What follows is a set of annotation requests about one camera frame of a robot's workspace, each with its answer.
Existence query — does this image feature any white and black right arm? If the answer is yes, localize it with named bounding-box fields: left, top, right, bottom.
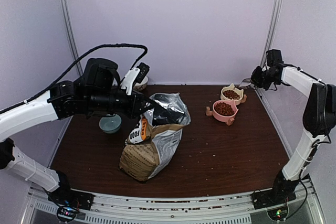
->
left=251, top=49, right=335, bottom=204

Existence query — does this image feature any light green ceramic bowl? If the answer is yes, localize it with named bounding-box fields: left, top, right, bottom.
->
left=99, top=114, right=122, bottom=134

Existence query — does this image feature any cream cat-ear pet bowl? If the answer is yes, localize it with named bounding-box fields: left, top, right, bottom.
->
left=220, top=83, right=246, bottom=105

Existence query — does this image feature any pink cat-ear pet bowl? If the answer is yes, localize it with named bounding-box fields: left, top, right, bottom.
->
left=212, top=100, right=239, bottom=126

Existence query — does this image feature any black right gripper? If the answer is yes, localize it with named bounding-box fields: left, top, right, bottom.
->
left=250, top=65, right=277, bottom=90

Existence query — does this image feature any aluminium front frame rail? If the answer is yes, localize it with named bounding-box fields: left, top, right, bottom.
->
left=20, top=178, right=323, bottom=224

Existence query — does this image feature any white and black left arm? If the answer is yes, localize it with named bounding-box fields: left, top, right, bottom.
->
left=1, top=58, right=154, bottom=205

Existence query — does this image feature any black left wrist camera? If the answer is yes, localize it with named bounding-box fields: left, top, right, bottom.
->
left=121, top=62, right=150, bottom=95

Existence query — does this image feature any right aluminium corner post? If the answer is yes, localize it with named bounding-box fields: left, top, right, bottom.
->
left=260, top=0, right=283, bottom=66

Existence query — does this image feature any brown dog food bag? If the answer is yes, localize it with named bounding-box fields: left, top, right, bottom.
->
left=119, top=93, right=191, bottom=182

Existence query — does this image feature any brown kibble in pink bowl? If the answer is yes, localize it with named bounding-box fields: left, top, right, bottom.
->
left=214, top=102, right=235, bottom=116

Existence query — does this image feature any brown kibble in cream bowl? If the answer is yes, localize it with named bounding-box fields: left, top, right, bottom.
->
left=222, top=90, right=240, bottom=100

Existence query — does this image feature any silver metal food scoop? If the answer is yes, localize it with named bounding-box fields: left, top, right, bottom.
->
left=238, top=78, right=254, bottom=89

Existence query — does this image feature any right arm base board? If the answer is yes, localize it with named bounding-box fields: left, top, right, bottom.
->
left=267, top=206, right=289, bottom=222

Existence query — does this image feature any white patterned ceramic bowl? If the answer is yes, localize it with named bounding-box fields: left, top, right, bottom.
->
left=133, top=76, right=149, bottom=91

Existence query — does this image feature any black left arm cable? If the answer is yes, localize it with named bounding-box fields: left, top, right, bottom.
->
left=0, top=43, right=148, bottom=112

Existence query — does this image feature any aluminium corner post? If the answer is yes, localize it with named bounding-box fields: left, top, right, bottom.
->
left=60, top=0, right=79, bottom=61
left=260, top=0, right=283, bottom=66

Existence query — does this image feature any right aluminium table rail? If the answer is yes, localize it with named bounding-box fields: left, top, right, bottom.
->
left=256, top=86, right=307, bottom=158

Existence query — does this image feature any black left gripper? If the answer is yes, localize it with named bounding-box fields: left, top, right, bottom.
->
left=86, top=88, right=156, bottom=119

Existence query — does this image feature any left aluminium corner post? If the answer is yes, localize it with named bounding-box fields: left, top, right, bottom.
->
left=60, top=0, right=79, bottom=61

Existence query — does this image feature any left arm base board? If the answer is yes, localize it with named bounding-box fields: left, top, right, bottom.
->
left=56, top=206, right=79, bottom=222

